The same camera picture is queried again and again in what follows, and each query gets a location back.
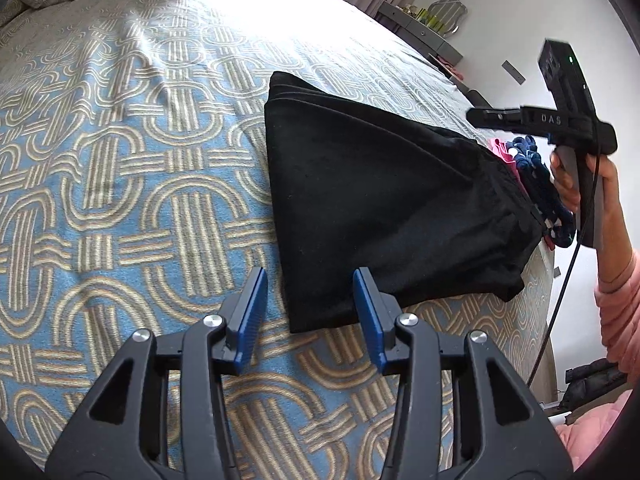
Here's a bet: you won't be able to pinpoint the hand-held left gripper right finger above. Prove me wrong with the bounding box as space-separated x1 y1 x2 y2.
352 267 575 480

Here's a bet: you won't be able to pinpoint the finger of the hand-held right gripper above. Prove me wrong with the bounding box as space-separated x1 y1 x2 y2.
466 104 525 133

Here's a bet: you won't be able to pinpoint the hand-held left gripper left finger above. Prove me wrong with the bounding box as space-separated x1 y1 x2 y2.
45 266 268 480

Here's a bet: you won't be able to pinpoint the black pants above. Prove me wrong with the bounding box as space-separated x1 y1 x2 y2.
263 71 546 335

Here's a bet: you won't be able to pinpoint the person's right forearm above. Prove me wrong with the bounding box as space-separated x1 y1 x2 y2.
592 230 640 378

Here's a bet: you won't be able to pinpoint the person's right hand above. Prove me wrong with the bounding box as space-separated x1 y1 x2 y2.
549 151 625 261

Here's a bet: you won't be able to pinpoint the folded pink garment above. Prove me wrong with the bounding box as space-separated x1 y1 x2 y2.
487 136 526 181

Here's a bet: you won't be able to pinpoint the navy fleece with white dots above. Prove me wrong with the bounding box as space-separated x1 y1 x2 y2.
505 135 576 250

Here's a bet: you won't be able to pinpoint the grey dresser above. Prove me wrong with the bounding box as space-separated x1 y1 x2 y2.
377 1 463 61

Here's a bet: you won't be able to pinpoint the green bottles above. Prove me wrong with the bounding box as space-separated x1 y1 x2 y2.
417 7 448 31

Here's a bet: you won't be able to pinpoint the wavy edged mirror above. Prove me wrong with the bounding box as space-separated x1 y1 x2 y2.
425 0 468 36

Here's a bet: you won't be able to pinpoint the blue patterned bed blanket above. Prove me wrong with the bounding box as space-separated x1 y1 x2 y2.
0 0 556 480

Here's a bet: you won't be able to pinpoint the black jacket on floor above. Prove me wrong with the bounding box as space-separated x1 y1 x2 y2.
557 357 631 411

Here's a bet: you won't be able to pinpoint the person's pink clothing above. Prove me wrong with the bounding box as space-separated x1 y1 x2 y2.
552 390 637 471

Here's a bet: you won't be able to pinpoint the grey wall vent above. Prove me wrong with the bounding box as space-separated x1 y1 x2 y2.
501 60 526 85

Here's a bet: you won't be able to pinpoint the black cable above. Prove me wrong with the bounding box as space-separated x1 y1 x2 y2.
527 152 601 396

